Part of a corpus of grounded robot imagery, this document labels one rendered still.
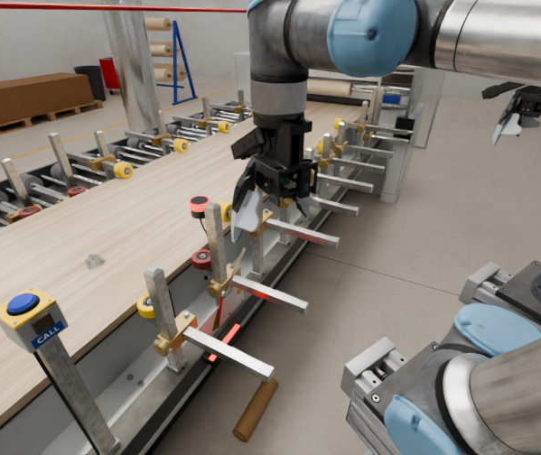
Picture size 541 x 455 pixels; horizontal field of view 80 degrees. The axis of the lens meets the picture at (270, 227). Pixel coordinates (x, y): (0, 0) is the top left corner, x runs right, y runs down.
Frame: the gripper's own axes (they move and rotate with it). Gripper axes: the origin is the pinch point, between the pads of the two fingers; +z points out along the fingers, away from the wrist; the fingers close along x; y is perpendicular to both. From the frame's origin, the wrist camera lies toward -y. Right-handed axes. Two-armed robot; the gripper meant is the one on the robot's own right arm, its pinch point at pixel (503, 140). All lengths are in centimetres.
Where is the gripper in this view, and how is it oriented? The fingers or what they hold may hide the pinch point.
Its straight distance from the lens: 121.5
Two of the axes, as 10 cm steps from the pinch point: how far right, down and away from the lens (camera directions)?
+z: 0.0, 8.4, 5.5
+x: 8.3, -3.1, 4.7
